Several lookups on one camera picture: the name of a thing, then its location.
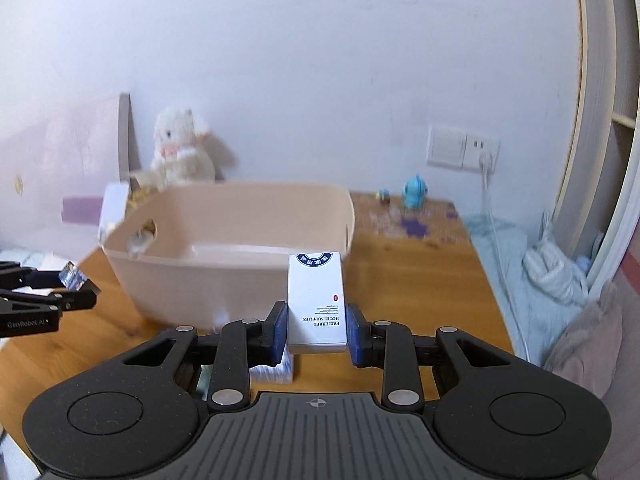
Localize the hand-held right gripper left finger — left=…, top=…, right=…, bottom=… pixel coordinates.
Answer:
left=122, top=301, right=290, bottom=407

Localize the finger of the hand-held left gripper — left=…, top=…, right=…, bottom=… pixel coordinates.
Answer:
left=0, top=287, right=99, bottom=313
left=0, top=261, right=68, bottom=292

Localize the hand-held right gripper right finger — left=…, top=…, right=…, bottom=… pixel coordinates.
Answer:
left=346, top=302, right=506, bottom=408

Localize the small clear shiny packet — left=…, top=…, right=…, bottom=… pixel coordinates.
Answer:
left=59, top=261, right=94, bottom=293

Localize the white cardboard box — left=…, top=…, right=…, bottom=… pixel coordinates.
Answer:
left=286, top=250, right=349, bottom=356

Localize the beige plastic basin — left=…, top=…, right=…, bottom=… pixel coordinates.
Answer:
left=100, top=181, right=356, bottom=332

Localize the purple box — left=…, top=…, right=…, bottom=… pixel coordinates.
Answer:
left=60, top=195, right=106, bottom=224

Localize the crumpled grey wrapper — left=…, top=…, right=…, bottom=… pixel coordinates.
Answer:
left=127, top=218, right=159, bottom=257

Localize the open white box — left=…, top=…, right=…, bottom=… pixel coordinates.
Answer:
left=97, top=182, right=132, bottom=242

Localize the blue toy figurine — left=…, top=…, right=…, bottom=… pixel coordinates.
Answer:
left=402, top=175, right=430, bottom=211

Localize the light blue blanket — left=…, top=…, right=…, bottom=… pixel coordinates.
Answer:
left=462, top=211, right=593, bottom=367

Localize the white plush toy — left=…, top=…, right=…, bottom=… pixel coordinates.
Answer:
left=150, top=106, right=224, bottom=187

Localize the white bundled cloth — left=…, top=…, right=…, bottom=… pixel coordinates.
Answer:
left=521, top=239, right=590, bottom=305

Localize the pinkish grey cloth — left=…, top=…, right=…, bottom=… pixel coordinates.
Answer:
left=541, top=280, right=627, bottom=403

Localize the light wooden wardrobe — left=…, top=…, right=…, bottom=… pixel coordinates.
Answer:
left=554, top=0, right=640, bottom=288

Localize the white wall switch panel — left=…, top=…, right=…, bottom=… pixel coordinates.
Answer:
left=427, top=126, right=469, bottom=169

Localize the white plug with cable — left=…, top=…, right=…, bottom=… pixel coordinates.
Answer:
left=477, top=152, right=532, bottom=362

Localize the white wall socket panel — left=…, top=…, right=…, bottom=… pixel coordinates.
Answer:
left=464, top=131, right=501, bottom=172

